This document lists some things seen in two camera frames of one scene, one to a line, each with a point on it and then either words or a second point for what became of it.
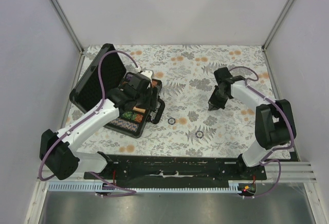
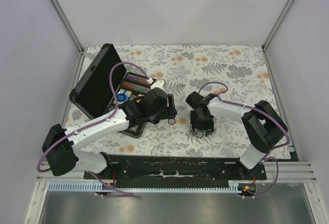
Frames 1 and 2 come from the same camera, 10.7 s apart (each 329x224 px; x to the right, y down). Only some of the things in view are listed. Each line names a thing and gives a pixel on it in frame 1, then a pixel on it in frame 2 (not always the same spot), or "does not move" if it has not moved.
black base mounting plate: x=176 y=170 does not move
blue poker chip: x=171 y=120 does not move
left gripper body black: x=145 y=101 to x=163 y=112
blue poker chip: x=199 y=134 does not move
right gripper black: x=214 y=105 to x=208 y=127
